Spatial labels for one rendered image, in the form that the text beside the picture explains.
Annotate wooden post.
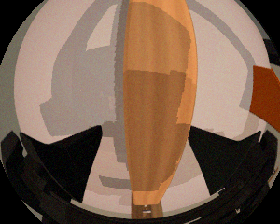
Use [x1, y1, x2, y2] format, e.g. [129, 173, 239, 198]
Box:
[132, 194, 163, 219]

